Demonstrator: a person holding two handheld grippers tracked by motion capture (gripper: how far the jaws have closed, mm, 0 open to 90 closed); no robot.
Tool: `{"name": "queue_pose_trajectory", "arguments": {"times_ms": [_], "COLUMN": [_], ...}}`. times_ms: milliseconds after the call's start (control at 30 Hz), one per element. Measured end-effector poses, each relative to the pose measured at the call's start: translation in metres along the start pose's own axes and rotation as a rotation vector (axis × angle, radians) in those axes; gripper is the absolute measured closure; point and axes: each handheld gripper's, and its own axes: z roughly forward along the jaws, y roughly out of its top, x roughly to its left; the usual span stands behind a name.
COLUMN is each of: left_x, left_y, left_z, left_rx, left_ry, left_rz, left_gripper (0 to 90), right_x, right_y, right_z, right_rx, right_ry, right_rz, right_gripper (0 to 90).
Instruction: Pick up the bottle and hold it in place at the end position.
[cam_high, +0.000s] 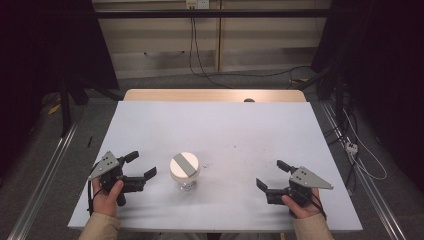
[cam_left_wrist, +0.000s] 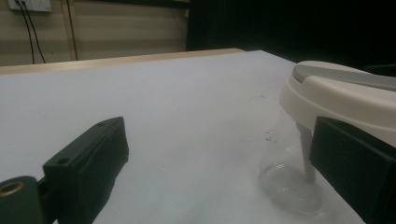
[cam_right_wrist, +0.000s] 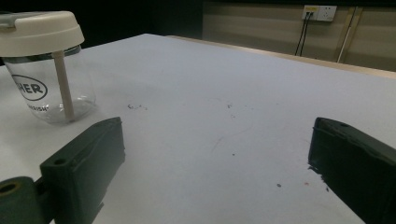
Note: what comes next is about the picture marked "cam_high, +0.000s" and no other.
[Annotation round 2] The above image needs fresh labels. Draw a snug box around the white wall socket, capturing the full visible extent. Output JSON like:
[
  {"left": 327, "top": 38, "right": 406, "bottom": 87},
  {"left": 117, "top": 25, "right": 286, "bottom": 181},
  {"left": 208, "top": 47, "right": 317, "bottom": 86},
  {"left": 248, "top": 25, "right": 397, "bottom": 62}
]
[{"left": 185, "top": 0, "right": 211, "bottom": 10}]

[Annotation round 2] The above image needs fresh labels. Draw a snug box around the wooden table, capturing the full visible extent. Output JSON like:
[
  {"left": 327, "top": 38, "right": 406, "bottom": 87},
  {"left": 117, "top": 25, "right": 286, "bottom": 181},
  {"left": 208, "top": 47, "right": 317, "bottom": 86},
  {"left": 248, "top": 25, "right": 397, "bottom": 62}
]
[{"left": 123, "top": 88, "right": 307, "bottom": 103}]

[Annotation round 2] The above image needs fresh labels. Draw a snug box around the clear glass jar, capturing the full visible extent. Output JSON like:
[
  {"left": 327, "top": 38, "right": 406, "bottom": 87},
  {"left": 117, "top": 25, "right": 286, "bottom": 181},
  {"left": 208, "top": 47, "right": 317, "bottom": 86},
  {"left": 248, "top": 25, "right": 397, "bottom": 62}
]
[{"left": 170, "top": 171, "right": 200, "bottom": 192}]

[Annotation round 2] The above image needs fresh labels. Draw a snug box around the white table board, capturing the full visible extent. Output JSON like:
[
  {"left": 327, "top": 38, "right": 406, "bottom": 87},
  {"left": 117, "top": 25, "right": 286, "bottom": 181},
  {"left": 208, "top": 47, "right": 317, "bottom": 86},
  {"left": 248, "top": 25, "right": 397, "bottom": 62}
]
[{"left": 67, "top": 100, "right": 364, "bottom": 233}]

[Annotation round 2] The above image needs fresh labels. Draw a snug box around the white power strip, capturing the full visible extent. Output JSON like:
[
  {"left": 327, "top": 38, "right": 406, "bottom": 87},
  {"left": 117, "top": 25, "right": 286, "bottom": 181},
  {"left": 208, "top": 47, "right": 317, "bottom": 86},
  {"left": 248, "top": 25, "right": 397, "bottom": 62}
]
[{"left": 345, "top": 141, "right": 360, "bottom": 156}]

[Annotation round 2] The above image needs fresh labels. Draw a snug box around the black horizontal metal bar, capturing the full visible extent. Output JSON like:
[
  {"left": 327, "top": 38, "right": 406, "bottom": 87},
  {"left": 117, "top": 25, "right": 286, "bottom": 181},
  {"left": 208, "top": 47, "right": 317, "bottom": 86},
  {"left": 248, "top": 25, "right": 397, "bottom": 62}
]
[{"left": 92, "top": 8, "right": 334, "bottom": 19}]

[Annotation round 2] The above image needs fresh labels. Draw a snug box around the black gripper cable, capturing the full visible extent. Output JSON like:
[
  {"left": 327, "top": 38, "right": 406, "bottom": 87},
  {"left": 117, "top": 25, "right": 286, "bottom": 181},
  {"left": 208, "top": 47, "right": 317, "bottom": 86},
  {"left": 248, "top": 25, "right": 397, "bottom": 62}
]
[
  {"left": 86, "top": 179, "right": 98, "bottom": 217},
  {"left": 309, "top": 189, "right": 328, "bottom": 220}
]

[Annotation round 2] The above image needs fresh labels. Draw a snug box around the person's right hand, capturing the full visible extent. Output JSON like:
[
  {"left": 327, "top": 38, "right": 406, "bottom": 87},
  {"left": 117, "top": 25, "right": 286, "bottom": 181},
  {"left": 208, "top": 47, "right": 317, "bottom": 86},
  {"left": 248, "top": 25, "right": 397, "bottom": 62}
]
[{"left": 281, "top": 187, "right": 326, "bottom": 220}]

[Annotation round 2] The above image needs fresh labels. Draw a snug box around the black curtain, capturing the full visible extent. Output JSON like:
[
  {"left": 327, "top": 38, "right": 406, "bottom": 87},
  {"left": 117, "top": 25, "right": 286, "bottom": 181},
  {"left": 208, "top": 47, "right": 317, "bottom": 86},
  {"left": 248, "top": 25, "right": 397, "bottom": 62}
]
[
  {"left": 0, "top": 0, "right": 120, "bottom": 181},
  {"left": 310, "top": 0, "right": 424, "bottom": 193}
]

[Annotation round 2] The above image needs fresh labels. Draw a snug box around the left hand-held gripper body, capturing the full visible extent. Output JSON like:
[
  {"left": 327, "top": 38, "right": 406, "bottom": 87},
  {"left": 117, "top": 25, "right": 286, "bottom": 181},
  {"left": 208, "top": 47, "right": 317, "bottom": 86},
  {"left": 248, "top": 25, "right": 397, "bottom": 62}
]
[{"left": 88, "top": 150, "right": 148, "bottom": 207}]

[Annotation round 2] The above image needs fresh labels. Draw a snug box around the black hanging wall cable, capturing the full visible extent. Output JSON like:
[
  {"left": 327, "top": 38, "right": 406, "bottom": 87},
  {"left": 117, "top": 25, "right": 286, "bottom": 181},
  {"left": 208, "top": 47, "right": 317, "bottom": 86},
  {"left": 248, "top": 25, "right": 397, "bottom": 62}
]
[{"left": 188, "top": 16, "right": 313, "bottom": 90}]

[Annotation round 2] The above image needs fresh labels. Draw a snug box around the white floor cable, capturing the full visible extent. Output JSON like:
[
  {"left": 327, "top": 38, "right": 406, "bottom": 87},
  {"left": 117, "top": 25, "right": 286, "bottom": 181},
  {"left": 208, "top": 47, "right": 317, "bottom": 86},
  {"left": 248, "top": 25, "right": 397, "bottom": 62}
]
[{"left": 342, "top": 109, "right": 388, "bottom": 182}]

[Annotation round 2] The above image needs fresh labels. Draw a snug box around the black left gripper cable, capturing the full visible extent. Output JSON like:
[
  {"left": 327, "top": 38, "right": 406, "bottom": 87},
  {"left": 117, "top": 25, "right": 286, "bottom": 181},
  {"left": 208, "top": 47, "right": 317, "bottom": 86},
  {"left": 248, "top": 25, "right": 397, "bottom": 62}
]
[{"left": 86, "top": 179, "right": 98, "bottom": 217}]

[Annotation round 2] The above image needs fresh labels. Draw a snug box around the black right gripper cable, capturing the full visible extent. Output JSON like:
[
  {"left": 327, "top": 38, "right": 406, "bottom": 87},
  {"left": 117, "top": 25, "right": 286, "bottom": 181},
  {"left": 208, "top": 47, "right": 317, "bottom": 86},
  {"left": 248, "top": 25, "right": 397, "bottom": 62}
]
[{"left": 309, "top": 189, "right": 328, "bottom": 220}]

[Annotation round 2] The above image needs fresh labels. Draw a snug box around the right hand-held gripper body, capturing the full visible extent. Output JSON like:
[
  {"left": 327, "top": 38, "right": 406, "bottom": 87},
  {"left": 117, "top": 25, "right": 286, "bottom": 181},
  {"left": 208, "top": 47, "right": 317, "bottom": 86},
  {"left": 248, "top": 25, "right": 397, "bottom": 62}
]
[{"left": 266, "top": 165, "right": 334, "bottom": 208}]

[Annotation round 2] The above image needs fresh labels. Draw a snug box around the person's left hand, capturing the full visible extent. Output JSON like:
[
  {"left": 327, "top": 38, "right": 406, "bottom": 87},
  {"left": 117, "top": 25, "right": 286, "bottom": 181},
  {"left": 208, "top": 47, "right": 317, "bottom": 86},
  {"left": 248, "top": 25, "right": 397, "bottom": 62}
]
[{"left": 91, "top": 177, "right": 125, "bottom": 218}]

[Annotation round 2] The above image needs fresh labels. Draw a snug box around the black metal stand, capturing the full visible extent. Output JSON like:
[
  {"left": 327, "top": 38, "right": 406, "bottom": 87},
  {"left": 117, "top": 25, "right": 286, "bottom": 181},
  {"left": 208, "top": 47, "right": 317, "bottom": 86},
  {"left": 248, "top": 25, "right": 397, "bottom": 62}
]
[
  {"left": 295, "top": 64, "right": 348, "bottom": 134},
  {"left": 59, "top": 78, "right": 90, "bottom": 138}
]

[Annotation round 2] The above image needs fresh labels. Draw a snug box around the aluminium floor rail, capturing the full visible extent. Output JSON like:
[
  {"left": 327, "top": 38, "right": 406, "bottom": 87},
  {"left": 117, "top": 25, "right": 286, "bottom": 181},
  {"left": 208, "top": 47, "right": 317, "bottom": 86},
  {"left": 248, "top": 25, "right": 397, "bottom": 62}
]
[
  {"left": 319, "top": 100, "right": 407, "bottom": 240},
  {"left": 7, "top": 122, "right": 80, "bottom": 240}
]

